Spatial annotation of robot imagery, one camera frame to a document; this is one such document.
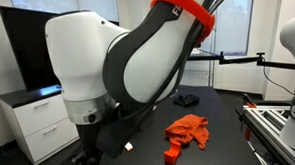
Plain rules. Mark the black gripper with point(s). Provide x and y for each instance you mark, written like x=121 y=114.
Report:
x=88 y=138

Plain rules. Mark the orange printed plastic block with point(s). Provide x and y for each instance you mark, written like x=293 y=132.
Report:
x=171 y=157

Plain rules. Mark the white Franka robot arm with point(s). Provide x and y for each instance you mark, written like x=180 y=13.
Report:
x=82 y=56

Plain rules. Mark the white drawer cabinet black top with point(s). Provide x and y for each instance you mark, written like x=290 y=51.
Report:
x=42 y=128

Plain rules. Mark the orange cloth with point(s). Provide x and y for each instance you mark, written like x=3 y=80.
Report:
x=187 y=127

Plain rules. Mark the black mesh pouch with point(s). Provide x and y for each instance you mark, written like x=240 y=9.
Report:
x=186 y=100

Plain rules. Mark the black flat screen television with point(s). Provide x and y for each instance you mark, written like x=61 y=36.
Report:
x=22 y=47

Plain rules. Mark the orange black bar clamp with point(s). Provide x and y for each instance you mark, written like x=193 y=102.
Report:
x=251 y=105

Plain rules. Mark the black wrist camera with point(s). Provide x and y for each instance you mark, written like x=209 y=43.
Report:
x=118 y=134

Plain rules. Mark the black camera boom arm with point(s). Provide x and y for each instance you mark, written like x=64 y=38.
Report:
x=242 y=60

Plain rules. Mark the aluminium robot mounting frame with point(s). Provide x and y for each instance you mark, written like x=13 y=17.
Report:
x=269 y=121

